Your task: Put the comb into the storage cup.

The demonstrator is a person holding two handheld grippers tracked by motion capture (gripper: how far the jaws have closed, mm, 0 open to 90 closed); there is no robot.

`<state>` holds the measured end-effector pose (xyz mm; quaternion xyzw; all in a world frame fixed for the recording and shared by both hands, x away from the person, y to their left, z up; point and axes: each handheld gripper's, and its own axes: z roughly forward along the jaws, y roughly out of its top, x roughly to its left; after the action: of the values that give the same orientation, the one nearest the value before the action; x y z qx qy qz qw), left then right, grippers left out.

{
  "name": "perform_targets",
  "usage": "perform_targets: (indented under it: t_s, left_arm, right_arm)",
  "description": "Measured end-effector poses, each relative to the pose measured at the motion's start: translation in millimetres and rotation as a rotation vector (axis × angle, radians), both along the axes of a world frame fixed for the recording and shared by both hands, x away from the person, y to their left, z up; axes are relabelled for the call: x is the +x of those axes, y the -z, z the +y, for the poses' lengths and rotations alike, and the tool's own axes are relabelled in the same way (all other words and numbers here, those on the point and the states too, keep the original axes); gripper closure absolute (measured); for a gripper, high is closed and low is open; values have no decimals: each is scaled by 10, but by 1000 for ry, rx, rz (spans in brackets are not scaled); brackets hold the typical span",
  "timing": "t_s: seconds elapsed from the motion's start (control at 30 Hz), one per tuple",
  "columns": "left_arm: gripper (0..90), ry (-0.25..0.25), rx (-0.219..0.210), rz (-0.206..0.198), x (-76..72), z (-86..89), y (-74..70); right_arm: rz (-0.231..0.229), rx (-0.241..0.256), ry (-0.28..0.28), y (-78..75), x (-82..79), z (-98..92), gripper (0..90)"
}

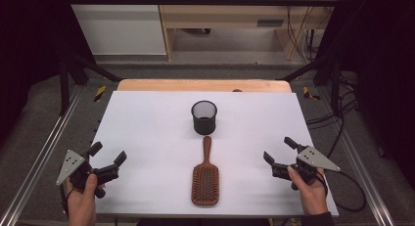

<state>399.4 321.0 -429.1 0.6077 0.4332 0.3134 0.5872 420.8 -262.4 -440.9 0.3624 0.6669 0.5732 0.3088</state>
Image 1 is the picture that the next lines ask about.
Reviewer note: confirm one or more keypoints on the light wooden table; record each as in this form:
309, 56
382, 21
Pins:
182, 85

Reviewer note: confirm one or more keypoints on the person's left hand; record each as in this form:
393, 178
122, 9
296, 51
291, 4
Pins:
81, 203

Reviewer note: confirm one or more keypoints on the aluminium rail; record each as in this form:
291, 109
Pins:
42, 157
362, 173

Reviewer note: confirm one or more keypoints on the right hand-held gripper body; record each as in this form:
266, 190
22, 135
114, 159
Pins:
313, 159

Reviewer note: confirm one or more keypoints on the wooden paddle hairbrush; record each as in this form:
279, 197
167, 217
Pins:
205, 180

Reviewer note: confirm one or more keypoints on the black metal stand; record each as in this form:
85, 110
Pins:
64, 89
335, 85

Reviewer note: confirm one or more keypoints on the white cabinet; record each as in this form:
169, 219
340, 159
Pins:
120, 27

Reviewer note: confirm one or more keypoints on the yellow black tape marker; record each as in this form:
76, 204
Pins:
100, 93
307, 93

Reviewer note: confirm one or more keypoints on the black horizontal frame bar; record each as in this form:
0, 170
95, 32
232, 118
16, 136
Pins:
195, 1

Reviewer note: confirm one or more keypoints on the light wooden desk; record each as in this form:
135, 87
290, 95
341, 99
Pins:
228, 17

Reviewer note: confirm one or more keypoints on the person's right hand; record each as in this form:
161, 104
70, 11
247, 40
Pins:
311, 196

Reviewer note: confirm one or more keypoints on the black mesh pen cup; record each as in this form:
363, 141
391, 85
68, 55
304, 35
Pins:
204, 125

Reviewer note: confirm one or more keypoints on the black curtain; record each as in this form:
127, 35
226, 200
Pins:
385, 72
29, 56

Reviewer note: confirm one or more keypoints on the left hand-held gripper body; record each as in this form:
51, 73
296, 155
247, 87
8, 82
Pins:
73, 165

